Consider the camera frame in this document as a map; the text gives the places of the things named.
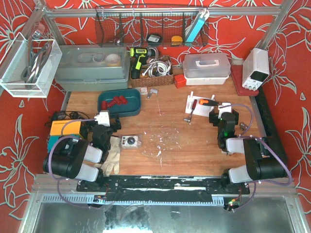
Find orange black screwdriver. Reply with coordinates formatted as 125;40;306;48
199;99;220;106

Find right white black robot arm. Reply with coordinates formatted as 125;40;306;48
209;110;288;183

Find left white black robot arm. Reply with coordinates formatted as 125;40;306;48
43;111;121;186

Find white peg fixture board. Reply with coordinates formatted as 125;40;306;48
185;91;214;117

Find teal plastic tray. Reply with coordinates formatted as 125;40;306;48
97;88;141;118

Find small metal clamp part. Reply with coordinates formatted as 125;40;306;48
239;122;248;131

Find white work glove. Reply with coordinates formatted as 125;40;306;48
93;136;121;177

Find orange teal power box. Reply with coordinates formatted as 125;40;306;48
48;120;82;152

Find small clear parts bag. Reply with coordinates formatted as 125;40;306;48
139;87;148;95

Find white lidded toolbox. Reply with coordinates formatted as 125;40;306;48
183;53;231;85

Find small red box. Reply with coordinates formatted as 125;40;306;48
173;74;187;89

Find red mat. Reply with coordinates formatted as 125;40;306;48
231;65;259;97

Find woven brown basket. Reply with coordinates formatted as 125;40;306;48
129;67;173;88

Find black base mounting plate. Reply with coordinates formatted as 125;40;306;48
76;175;250;202

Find white bench power supply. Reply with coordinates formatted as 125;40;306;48
242;48;269;91

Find grey plastic storage box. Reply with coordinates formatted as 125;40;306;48
55;45;130;92

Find yellow tape measure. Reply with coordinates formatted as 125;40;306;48
171;35;183;47

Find blue white book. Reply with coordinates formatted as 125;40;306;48
185;8;210;46

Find clear acrylic hanging bin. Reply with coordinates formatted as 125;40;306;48
0;33;62;98

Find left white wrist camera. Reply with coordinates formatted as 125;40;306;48
94;110;110;127

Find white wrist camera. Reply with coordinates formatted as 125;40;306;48
218;102;232;115
94;110;110;127

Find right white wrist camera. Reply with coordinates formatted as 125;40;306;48
218;102;232;115

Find white timer switch box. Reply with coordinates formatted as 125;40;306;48
121;134;142;149

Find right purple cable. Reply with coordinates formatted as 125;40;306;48
230;103;294;212

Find purple cable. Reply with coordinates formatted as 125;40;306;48
230;103;294;212
48;118;112;209

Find small metal bracket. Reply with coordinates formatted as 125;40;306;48
147;88;158;99

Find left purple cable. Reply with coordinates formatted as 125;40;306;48
48;118;112;209

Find black tangled wires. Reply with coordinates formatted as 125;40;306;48
44;110;85;128

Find white coiled cables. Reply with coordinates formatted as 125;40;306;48
142;60;172;78

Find yellow black cordless drill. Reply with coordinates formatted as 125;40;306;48
130;47;156;79

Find black wire shelf basket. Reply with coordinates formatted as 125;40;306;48
95;3;209;47

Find grey coiled cable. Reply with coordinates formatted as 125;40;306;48
21;38;53;89

